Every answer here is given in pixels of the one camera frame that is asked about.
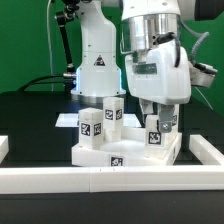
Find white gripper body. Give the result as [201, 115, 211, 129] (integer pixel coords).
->
[125, 41, 191, 105]

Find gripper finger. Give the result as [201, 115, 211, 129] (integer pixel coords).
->
[158, 104, 175, 133]
[139, 98, 156, 123]

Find white square table top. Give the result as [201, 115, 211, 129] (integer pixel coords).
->
[72, 127, 182, 167]

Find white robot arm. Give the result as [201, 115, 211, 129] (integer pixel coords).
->
[77, 0, 224, 133]

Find white U-shaped fence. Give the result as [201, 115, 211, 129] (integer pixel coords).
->
[0, 135, 224, 194]

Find marker sheet with tags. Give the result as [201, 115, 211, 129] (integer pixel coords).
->
[55, 113, 141, 128]

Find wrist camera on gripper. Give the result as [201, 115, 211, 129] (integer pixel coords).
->
[189, 63, 217, 88]

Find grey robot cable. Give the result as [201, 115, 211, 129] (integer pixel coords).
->
[179, 19, 214, 111]

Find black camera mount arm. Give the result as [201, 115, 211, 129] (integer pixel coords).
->
[55, 0, 80, 92]

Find black cable bundle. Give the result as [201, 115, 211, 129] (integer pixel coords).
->
[18, 73, 74, 92]

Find white thin cable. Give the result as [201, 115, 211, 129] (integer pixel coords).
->
[46, 0, 55, 92]

